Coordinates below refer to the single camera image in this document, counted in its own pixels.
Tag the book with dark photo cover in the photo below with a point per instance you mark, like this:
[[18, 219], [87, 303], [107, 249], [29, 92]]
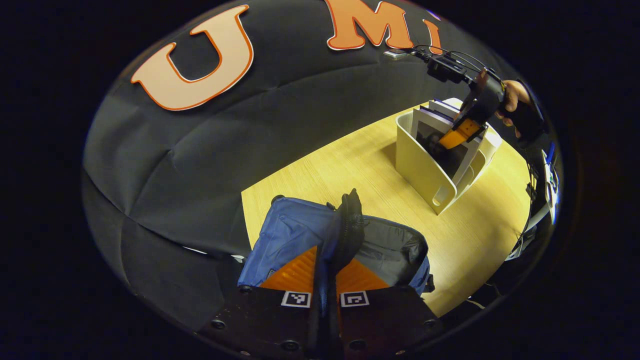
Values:
[[435, 150]]

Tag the blue schoolbag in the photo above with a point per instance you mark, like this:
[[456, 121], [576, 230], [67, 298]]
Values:
[[290, 230]]

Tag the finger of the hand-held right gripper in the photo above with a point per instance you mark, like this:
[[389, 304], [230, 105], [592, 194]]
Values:
[[462, 134]]

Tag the white bookshelf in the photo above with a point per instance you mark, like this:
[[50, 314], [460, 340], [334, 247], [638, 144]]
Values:
[[420, 165]]

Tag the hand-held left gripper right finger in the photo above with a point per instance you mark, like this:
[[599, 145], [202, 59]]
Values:
[[385, 320]]

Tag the black table grommet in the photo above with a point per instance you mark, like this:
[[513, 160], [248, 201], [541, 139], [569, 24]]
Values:
[[276, 198]]

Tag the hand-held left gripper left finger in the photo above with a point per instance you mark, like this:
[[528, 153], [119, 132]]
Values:
[[260, 320]]

